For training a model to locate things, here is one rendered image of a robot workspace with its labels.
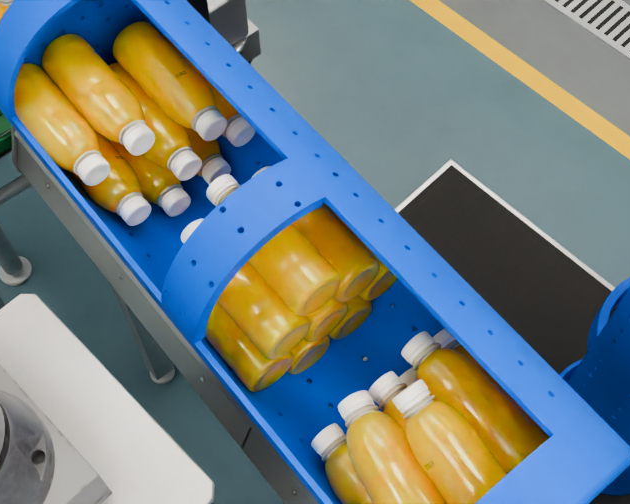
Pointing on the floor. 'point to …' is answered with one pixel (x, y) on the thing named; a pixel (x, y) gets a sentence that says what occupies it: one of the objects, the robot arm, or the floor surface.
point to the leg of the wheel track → (163, 373)
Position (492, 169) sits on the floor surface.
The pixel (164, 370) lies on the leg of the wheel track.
